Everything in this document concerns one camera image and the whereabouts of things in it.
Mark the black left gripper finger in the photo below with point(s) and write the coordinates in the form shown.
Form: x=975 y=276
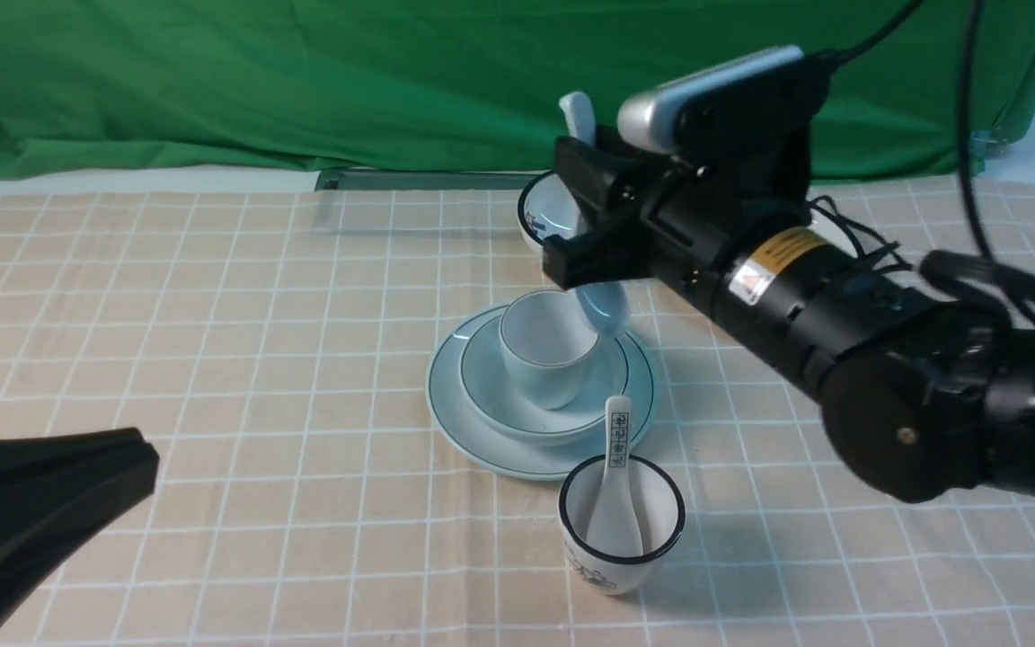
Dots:
x=57 y=493

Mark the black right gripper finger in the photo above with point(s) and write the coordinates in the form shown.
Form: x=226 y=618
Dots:
x=619 y=247
x=601 y=175

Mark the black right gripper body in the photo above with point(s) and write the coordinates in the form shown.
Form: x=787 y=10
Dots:
x=738 y=158

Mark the plain white ceramic spoon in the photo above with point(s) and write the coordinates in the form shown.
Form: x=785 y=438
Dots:
x=605 y=305

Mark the pale blue handleless cup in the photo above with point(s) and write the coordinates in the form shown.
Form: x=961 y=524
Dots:
x=546 y=346

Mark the pale blue shallow bowl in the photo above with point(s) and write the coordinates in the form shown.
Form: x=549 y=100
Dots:
x=494 y=396

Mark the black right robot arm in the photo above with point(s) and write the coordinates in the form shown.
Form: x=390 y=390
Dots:
x=917 y=395

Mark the small black-rimmed white bowl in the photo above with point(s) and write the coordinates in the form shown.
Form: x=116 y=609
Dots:
x=546 y=208

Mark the cartoon-printed black-rimmed plate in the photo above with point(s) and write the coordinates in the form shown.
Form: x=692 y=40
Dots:
x=837 y=230

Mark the pale blue flat plate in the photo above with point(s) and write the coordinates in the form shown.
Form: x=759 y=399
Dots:
x=468 y=432

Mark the black-rimmed printed white cup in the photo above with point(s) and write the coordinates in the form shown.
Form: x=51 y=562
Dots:
x=660 y=513

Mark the metal backdrop clamp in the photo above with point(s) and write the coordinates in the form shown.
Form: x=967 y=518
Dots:
x=986 y=145

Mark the white spoon with characters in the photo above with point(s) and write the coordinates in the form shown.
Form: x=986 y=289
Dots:
x=613 y=525

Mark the beige checked tablecloth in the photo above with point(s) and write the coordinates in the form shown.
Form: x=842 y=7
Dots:
x=275 y=348

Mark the green backdrop cloth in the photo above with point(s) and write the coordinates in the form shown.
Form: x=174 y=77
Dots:
x=416 y=86

